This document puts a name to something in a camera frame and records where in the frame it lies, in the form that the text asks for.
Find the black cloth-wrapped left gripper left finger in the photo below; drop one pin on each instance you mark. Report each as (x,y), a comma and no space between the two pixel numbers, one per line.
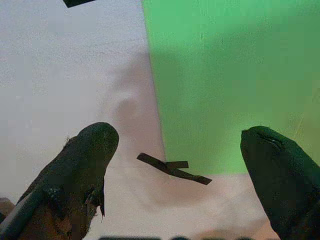
(75,170)

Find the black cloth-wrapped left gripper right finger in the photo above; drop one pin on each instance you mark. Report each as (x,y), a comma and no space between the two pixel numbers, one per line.
(277,175)

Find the long black tape strip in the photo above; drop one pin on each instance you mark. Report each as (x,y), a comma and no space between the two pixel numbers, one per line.
(175,170)

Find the short black tape strip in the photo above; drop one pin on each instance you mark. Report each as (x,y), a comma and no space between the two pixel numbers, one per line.
(178,165)

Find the green paper sheet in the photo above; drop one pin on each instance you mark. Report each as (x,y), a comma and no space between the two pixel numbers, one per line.
(230,85)

